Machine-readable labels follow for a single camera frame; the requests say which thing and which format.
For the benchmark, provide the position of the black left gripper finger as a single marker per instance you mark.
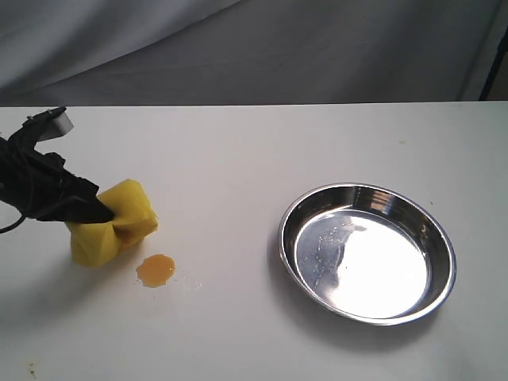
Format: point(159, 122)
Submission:
point(75, 210)

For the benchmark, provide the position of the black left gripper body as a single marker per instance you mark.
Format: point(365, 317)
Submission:
point(31, 180)

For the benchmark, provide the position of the yellow sponge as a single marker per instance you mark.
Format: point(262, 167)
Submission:
point(93, 245)

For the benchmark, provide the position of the orange liquid spill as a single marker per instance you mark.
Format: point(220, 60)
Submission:
point(155, 270)

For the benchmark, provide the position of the grey backdrop cloth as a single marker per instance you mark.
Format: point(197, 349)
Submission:
point(189, 53)

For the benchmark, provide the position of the round stainless steel dish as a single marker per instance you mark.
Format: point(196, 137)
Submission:
point(367, 253)

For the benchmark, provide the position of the black metal stand pole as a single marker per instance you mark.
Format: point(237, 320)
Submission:
point(495, 67)

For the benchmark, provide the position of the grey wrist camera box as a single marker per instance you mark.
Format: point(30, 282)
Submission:
point(48, 125)

